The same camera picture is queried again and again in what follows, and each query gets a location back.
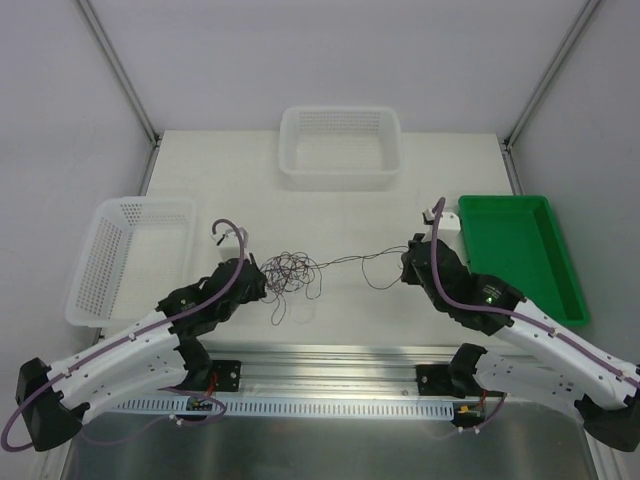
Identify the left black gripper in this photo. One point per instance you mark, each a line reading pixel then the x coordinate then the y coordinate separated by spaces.
pixel 251 280

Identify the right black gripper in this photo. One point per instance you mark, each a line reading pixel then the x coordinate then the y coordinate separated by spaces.
pixel 415 259

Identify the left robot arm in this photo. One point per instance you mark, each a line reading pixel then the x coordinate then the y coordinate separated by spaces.
pixel 161 351

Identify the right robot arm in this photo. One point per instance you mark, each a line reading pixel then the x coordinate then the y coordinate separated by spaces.
pixel 574 377

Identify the green plastic tray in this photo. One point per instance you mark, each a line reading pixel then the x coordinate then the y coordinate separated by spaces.
pixel 518 239

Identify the white basket at left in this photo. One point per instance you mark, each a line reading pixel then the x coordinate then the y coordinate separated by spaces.
pixel 138 249

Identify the white basket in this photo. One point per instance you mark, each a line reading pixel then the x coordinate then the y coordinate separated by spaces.
pixel 340 148
pixel 138 249

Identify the white basket at back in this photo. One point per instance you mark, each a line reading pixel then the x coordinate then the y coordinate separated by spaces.
pixel 340 148

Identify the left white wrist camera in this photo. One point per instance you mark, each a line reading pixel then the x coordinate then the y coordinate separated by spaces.
pixel 231 246

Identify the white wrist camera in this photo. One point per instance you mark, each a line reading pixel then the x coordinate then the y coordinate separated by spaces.
pixel 449 228
pixel 231 246

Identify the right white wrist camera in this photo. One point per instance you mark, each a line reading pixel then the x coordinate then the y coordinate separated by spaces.
pixel 449 228

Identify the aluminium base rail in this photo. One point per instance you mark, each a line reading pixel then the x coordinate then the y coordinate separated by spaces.
pixel 328 371

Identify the white slotted cable duct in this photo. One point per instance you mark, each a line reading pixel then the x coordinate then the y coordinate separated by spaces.
pixel 404 409

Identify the left aluminium frame post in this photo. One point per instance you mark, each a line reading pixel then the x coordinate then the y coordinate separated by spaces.
pixel 114 63

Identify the aluminium frame post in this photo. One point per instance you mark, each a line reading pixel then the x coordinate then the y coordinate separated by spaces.
pixel 114 63
pixel 562 53

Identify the right aluminium frame post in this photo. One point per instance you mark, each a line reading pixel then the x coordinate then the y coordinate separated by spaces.
pixel 562 53

